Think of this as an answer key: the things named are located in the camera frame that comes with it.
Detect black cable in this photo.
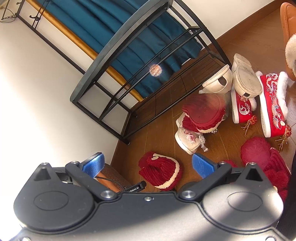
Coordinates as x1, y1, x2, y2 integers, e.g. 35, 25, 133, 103
95, 176, 126, 189

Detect beige wedge shoe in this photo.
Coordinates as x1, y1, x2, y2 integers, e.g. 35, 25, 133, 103
231, 54, 263, 98
199, 65, 233, 94

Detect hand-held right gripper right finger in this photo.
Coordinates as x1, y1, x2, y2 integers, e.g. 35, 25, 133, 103
179, 153, 264, 200

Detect dark red plush slipper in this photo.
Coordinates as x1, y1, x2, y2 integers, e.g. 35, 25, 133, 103
240, 137, 292, 202
223, 159, 239, 168

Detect tan fur-lined slipper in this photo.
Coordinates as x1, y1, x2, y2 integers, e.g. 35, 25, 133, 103
280, 2, 296, 81
99, 163, 126, 193

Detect person's dark trousers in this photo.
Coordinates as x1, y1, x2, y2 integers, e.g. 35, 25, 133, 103
286, 148, 296, 241

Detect black metal shoe rack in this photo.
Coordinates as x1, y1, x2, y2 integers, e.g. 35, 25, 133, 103
0, 0, 232, 145

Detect blue curtain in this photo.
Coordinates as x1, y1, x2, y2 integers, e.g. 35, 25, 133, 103
35, 0, 204, 98

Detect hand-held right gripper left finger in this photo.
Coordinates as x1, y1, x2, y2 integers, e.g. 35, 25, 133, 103
32, 152, 119, 201

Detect red embroidered fur-trimmed boot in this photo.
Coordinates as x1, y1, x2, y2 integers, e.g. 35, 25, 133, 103
231, 71, 258, 136
255, 71, 292, 152

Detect red corduroy slipper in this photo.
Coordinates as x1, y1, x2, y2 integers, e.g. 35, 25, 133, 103
138, 151, 184, 191
182, 94, 227, 134

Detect white embroidered pearl shoe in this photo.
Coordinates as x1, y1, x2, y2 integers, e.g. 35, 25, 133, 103
175, 113, 210, 155

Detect gold curtain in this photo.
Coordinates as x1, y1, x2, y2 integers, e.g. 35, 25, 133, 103
25, 0, 144, 102

